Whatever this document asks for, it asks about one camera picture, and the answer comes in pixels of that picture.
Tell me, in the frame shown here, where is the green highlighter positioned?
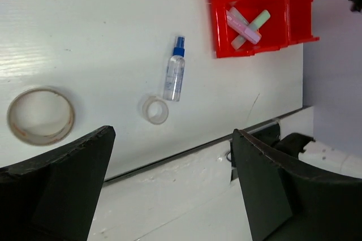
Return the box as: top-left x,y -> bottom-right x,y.
229,7 -> 270,50

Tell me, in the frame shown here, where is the pink highlighter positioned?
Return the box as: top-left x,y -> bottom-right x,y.
226,11 -> 247,36

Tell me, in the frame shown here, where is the purple highlighter cap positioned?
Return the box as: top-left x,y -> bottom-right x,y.
243,27 -> 261,45

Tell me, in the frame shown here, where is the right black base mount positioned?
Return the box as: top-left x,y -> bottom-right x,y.
226,124 -> 315,182

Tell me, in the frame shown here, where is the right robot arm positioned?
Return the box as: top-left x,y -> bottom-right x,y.
299,0 -> 361,178

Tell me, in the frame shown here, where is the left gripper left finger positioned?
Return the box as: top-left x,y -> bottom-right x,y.
1,126 -> 116,240

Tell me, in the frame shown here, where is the red compartment tray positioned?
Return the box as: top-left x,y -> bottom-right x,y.
209,0 -> 319,58

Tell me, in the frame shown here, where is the small clear tape roll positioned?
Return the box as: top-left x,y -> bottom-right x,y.
141,96 -> 169,125

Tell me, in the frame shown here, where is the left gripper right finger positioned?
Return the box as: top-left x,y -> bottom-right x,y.
232,130 -> 361,240

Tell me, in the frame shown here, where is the blue spray bottle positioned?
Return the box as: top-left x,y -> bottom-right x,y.
163,36 -> 186,102

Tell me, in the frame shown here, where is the large tape roll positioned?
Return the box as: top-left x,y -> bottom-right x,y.
6,87 -> 76,147

